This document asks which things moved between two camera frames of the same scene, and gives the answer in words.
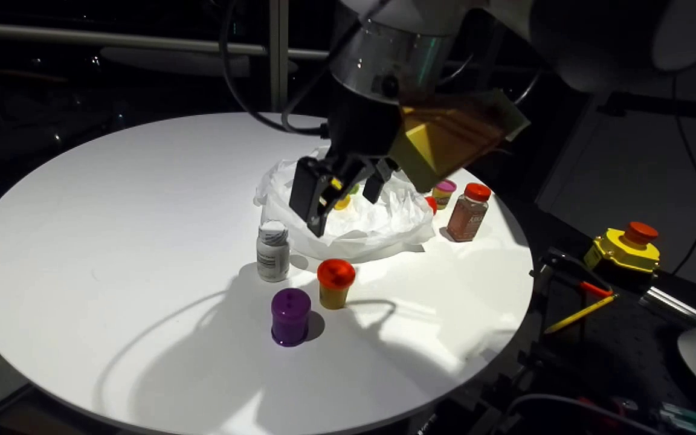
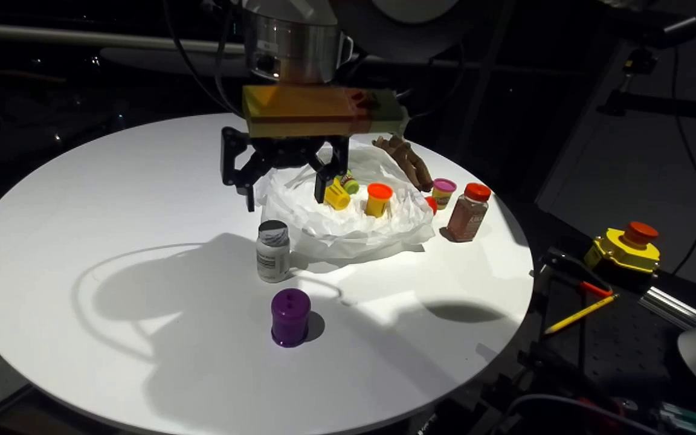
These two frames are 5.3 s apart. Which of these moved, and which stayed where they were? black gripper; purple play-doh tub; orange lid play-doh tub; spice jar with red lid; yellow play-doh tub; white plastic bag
Moved: black gripper; orange lid play-doh tub
Stayed: spice jar with red lid; white plastic bag; purple play-doh tub; yellow play-doh tub
